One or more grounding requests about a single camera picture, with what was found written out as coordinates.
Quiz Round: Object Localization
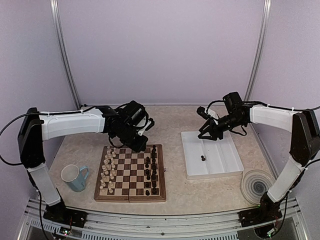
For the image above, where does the aluminium front rail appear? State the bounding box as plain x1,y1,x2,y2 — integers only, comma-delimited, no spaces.
15,198,311,240

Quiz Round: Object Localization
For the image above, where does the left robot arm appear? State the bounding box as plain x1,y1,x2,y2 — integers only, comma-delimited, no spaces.
0,100,155,223

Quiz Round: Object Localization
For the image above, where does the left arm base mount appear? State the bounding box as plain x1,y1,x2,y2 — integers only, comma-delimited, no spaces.
43,206,88,228

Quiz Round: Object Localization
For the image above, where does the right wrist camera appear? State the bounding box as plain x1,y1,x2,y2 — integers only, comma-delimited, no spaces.
196,106,219,122

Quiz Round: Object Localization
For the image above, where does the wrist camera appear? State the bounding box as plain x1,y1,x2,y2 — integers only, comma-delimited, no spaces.
196,106,219,122
136,117,155,136

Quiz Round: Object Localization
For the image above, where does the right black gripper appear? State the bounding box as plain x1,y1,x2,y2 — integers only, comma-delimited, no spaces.
198,112,246,140

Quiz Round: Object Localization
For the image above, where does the dark chess piece top corner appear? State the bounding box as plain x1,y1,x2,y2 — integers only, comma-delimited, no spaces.
151,145,157,153

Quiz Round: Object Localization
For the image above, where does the right aluminium corner post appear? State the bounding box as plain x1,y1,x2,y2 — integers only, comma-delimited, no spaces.
244,0,272,101

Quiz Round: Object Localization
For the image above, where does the left aluminium corner post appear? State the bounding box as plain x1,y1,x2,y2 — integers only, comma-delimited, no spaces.
49,0,82,109

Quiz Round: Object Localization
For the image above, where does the white chess pieces row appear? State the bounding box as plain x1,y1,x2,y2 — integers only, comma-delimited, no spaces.
98,145,118,196

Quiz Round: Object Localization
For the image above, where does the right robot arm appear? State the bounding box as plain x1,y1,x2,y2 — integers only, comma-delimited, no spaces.
196,91,320,222

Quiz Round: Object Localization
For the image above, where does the light blue mug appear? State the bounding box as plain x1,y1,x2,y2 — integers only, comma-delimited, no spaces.
60,164,90,193

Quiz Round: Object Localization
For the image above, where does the dark chess piece back rank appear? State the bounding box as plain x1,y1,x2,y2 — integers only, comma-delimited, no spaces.
151,153,157,164

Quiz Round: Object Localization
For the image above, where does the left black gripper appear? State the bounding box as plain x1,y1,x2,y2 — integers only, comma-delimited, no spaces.
114,123,149,153

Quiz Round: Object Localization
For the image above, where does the grey spiral coaster plate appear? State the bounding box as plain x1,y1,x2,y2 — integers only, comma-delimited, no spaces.
240,169,275,206

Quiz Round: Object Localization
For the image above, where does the aluminium corner post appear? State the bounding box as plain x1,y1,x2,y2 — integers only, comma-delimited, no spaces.
244,0,272,101
49,0,82,109

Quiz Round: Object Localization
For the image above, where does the wooden chess board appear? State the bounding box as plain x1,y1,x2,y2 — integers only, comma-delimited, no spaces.
94,144,167,203

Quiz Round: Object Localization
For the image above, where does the dark chess piece corner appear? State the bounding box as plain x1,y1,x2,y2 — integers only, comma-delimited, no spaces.
151,145,157,153
151,188,159,195

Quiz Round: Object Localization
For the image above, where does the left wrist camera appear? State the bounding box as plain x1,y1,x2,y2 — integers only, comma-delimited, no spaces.
136,117,155,136

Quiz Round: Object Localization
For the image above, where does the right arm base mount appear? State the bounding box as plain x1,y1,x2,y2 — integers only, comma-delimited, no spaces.
238,205,283,227

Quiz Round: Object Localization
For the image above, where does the white plastic tray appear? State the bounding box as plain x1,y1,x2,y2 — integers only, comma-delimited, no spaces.
181,131,244,180

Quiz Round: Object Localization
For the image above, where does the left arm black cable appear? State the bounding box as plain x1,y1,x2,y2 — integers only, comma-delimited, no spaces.
0,112,28,166

